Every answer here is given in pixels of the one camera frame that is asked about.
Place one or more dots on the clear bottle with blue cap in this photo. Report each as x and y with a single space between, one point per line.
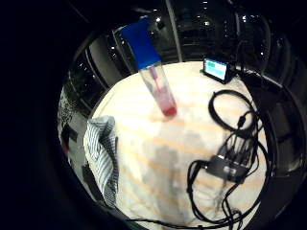
158 86

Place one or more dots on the striped cloth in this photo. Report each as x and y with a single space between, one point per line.
101 153

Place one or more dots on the small device with lit screen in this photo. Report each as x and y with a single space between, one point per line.
217 69

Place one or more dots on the black hub box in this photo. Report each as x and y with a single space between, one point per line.
226 168

